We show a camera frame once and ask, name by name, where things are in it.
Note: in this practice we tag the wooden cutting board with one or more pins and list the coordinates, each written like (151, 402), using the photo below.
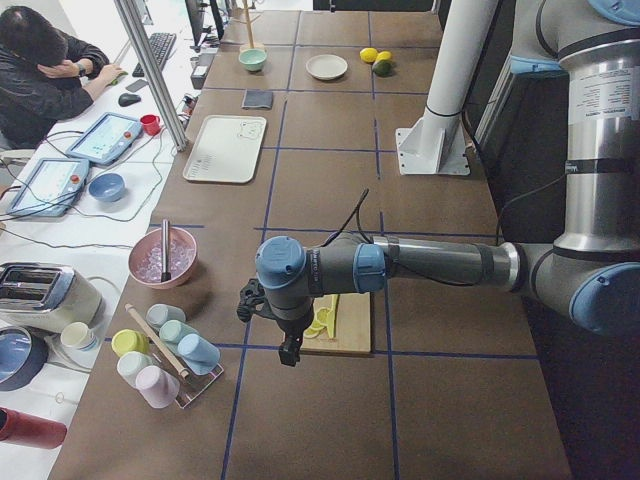
(353, 327)

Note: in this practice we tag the cream toaster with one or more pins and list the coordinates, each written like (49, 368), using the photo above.
(46, 296)

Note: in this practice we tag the upper teach pendant tablet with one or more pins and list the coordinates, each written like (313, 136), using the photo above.
(106, 139)

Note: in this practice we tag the pale white cup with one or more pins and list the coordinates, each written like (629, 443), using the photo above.
(131, 363)

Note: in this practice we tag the paper cup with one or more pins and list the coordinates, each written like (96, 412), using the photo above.
(78, 336)

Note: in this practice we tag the black smartphone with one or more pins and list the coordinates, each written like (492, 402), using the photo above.
(136, 85)

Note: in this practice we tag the grey-blue cup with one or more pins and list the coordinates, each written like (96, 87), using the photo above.
(158, 314)

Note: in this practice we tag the pink cup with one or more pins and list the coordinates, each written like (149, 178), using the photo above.
(158, 387)

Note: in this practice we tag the lower teach pendant tablet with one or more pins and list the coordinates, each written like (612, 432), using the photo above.
(51, 188)

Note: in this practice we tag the pink bowl with ice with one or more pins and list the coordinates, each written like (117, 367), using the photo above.
(144, 261)

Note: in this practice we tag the green lime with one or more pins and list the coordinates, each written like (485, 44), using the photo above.
(382, 68)

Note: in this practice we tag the mint cup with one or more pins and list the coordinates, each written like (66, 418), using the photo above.
(173, 331)

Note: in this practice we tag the metal tongs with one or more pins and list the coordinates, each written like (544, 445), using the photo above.
(165, 251)

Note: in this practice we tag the yellow lemon right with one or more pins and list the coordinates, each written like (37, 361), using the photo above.
(384, 56)

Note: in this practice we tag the yellow-green plastic knife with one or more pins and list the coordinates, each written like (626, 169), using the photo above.
(333, 315)

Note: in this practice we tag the black keyboard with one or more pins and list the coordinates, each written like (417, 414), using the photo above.
(161, 45)

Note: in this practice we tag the black computer mouse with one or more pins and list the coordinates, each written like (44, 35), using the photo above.
(128, 99)

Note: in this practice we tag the white pillar with base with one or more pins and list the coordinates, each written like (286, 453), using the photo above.
(435, 144)

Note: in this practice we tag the yellow-green cup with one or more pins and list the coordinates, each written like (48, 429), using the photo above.
(129, 340)

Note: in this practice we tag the cream rectangular tray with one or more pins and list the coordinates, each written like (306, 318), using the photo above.
(226, 149)

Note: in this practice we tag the lemon slices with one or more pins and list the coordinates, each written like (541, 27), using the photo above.
(322, 321)

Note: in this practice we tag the teach pendant tablet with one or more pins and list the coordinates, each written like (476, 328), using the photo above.
(106, 139)
(51, 188)

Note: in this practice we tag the dark blue pot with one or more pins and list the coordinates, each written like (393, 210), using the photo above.
(23, 356)

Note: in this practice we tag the person in black jacket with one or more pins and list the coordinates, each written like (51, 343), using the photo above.
(46, 76)

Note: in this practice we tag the cream round plate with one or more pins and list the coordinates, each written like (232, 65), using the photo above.
(326, 67)

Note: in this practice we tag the blue bowl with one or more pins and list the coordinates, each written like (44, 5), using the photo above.
(108, 187)

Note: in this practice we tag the aluminium frame post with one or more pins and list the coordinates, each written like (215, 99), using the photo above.
(134, 28)

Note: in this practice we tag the mint green bowl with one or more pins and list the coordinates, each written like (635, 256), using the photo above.
(252, 60)

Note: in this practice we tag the light blue cup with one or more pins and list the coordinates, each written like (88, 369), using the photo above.
(200, 355)

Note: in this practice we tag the wooden mug tree stand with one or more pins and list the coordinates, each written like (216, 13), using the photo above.
(251, 43)

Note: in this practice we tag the dark grey folded cloth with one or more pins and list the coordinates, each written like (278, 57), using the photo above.
(257, 99)

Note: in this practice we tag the yellow lemon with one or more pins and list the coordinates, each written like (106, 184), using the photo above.
(368, 55)
(384, 56)

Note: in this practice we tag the yellow lemon left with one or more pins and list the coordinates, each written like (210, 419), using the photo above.
(368, 55)

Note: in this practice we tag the red cup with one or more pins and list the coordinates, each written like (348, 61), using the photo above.
(150, 124)

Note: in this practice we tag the red bottle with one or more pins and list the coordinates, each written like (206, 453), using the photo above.
(28, 430)

